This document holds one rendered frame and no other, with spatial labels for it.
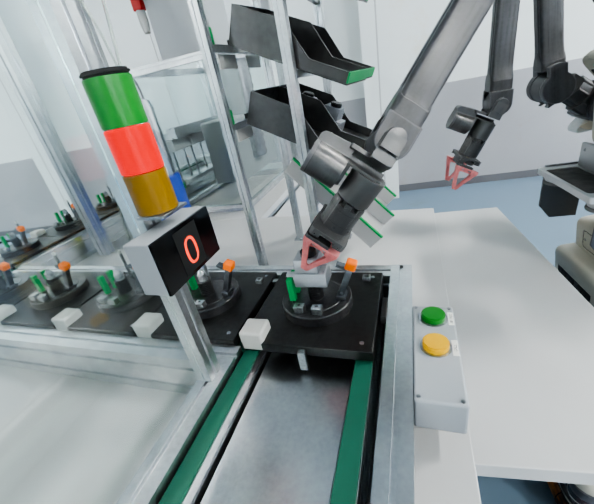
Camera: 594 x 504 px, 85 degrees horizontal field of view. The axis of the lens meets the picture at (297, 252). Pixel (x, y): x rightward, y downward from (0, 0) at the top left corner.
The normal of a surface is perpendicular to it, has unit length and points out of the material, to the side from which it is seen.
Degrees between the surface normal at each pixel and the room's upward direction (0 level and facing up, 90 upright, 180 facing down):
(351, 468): 0
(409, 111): 68
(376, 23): 90
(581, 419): 0
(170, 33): 90
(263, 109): 90
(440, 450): 0
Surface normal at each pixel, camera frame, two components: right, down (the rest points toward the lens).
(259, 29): -0.44, 0.48
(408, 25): -0.18, 0.48
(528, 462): -0.18, -0.87
